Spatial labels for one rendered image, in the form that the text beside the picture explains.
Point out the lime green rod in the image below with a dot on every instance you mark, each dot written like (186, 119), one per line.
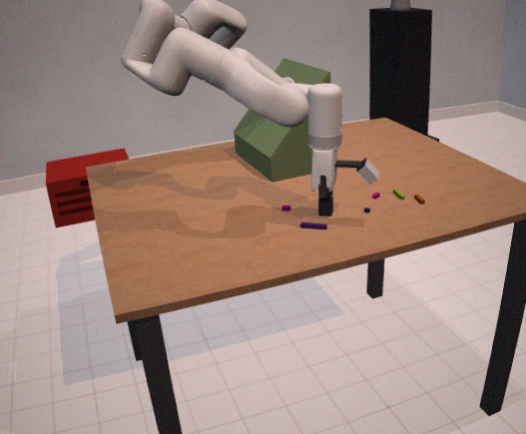
(399, 194)

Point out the purple rod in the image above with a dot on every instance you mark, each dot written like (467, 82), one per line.
(313, 225)

